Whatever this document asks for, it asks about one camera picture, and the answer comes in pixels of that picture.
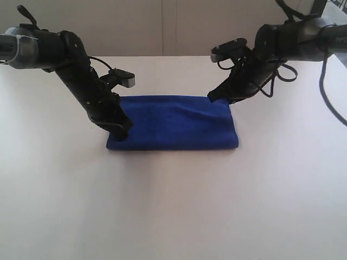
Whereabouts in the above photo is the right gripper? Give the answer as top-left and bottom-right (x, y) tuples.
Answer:
(207, 54), (279, 105)

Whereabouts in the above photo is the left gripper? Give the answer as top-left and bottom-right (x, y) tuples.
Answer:
(55, 62), (133, 141)

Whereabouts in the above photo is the blue towel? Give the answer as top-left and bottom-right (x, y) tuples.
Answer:
(106, 95), (239, 151)

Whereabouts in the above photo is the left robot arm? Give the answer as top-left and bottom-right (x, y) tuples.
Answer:
(1, 24), (135, 141)

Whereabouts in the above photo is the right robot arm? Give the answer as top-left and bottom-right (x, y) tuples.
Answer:
(208, 18), (346, 104)

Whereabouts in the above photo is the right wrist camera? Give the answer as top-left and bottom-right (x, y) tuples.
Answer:
(210, 38), (247, 63)

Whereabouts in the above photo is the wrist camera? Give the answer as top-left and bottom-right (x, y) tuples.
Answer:
(210, 38), (247, 63)
(100, 69), (136, 89)

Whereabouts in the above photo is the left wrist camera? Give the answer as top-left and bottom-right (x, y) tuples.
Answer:
(100, 69), (136, 89)

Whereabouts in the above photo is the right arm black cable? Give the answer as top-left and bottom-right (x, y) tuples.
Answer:
(216, 0), (347, 124)

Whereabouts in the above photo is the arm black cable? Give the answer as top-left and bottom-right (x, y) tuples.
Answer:
(16, 4), (113, 74)
(216, 0), (347, 124)

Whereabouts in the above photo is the black window frame post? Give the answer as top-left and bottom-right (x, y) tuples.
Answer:
(310, 0), (327, 16)

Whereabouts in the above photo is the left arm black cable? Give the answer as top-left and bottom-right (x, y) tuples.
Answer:
(16, 4), (113, 74)

